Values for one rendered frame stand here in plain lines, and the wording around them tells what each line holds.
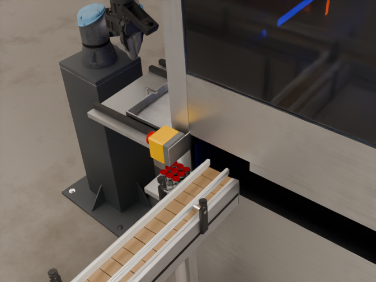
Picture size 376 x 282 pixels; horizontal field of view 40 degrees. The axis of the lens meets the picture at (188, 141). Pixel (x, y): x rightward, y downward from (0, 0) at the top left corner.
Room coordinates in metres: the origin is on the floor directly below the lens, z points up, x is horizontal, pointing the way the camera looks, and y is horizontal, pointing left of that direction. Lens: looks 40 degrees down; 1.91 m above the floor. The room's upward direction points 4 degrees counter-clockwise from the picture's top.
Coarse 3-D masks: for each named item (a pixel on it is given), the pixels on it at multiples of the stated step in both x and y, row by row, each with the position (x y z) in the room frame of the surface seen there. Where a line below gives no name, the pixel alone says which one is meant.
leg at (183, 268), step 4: (188, 260) 0.87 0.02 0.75; (184, 264) 0.86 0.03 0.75; (188, 264) 0.87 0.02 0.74; (180, 268) 0.85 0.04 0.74; (184, 268) 0.86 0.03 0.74; (188, 268) 0.87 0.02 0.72; (176, 272) 0.86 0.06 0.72; (180, 272) 0.85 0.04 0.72; (184, 272) 0.86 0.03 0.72; (188, 272) 0.87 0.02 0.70; (172, 276) 0.87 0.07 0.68; (176, 276) 0.86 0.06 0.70; (180, 276) 0.85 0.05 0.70; (184, 276) 0.86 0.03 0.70; (188, 276) 0.86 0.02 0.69; (176, 280) 0.86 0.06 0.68; (180, 280) 0.85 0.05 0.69; (184, 280) 0.86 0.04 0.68; (188, 280) 0.86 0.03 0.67
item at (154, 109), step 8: (160, 88) 1.48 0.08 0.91; (152, 96) 1.45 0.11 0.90; (160, 96) 1.48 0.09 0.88; (168, 96) 1.47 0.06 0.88; (136, 104) 1.39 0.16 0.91; (144, 104) 1.42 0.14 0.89; (152, 104) 1.43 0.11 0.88; (160, 104) 1.43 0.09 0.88; (168, 104) 1.43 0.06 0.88; (128, 112) 1.35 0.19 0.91; (136, 112) 1.39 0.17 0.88; (144, 112) 1.39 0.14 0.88; (152, 112) 1.38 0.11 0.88; (160, 112) 1.38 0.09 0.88; (168, 112) 1.38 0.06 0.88; (136, 120) 1.33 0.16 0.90; (144, 120) 1.30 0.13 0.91; (152, 120) 1.34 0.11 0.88; (160, 120) 1.34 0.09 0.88; (168, 120) 1.34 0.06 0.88; (152, 128) 1.28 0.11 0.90
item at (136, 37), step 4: (136, 32) 1.41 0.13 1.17; (140, 32) 1.41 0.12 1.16; (132, 36) 1.40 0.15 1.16; (136, 36) 1.40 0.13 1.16; (140, 36) 1.41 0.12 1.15; (136, 40) 1.40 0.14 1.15; (140, 40) 1.41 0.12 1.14; (136, 44) 1.40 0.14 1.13; (140, 44) 1.41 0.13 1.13; (136, 48) 1.39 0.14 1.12; (136, 52) 1.40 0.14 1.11
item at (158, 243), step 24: (168, 192) 0.93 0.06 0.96; (192, 192) 0.95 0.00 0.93; (216, 192) 0.95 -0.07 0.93; (144, 216) 0.85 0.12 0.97; (168, 216) 0.88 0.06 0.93; (192, 216) 0.87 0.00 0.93; (216, 216) 0.90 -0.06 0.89; (120, 240) 0.78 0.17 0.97; (144, 240) 0.80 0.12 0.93; (168, 240) 0.80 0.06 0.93; (192, 240) 0.83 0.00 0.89; (96, 264) 0.72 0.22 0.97; (120, 264) 0.79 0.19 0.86; (144, 264) 0.73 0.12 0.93; (168, 264) 0.76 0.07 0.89
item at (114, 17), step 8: (112, 0) 1.38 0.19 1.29; (120, 0) 1.37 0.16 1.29; (128, 0) 1.38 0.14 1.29; (112, 8) 1.41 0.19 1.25; (120, 8) 1.39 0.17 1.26; (112, 16) 1.40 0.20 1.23; (120, 16) 1.40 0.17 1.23; (112, 24) 1.40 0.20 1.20; (120, 24) 1.38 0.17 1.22; (128, 24) 1.37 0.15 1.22; (112, 32) 1.40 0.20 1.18; (128, 32) 1.37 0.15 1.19
